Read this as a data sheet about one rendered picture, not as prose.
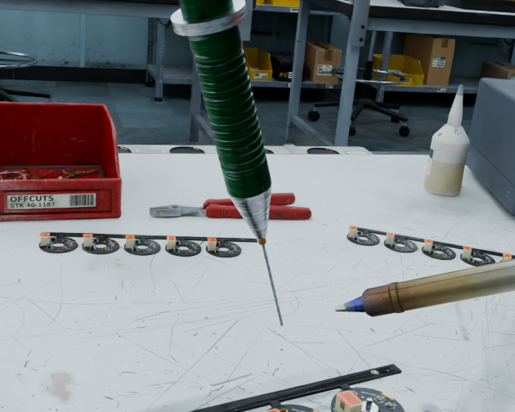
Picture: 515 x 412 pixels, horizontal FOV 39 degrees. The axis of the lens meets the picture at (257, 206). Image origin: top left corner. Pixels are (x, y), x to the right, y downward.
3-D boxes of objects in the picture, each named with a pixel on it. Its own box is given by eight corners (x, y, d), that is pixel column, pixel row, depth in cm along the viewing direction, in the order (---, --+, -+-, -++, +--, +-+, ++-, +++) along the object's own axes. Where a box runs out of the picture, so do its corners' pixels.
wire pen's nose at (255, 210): (230, 238, 18) (218, 188, 18) (265, 218, 19) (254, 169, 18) (256, 255, 18) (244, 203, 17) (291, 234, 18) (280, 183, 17)
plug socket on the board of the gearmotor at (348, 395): (366, 418, 24) (369, 401, 24) (345, 424, 24) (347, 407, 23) (352, 405, 25) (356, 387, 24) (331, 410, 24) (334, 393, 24)
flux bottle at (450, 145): (449, 184, 69) (468, 81, 66) (467, 196, 66) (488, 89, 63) (416, 184, 69) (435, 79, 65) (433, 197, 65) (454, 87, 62)
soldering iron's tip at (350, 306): (336, 321, 20) (370, 315, 20) (330, 305, 20) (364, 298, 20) (340, 313, 21) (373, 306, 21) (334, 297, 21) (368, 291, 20)
